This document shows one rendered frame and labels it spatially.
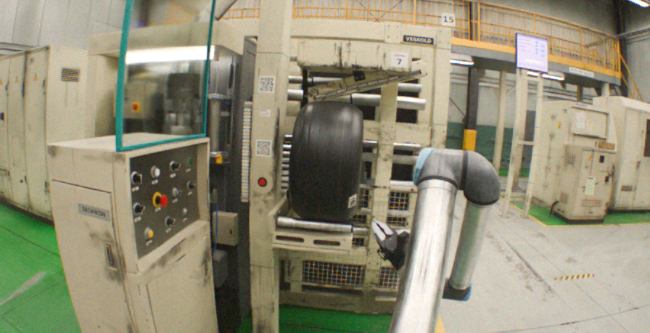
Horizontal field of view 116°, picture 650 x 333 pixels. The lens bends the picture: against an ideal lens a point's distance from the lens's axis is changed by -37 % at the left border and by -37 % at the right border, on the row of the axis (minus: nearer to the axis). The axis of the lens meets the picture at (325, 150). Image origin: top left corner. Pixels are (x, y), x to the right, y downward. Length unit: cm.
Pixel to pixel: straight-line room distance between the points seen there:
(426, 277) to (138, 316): 89
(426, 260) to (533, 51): 480
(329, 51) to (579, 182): 469
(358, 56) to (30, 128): 370
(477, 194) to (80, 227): 123
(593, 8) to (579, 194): 1064
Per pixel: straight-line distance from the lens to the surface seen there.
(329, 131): 126
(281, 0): 153
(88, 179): 106
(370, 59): 168
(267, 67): 147
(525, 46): 531
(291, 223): 143
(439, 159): 90
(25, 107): 437
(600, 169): 587
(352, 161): 123
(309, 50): 171
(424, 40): 207
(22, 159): 454
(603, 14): 1551
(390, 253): 121
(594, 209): 598
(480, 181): 91
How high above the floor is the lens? 140
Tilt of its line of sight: 7 degrees down
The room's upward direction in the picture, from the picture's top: 4 degrees clockwise
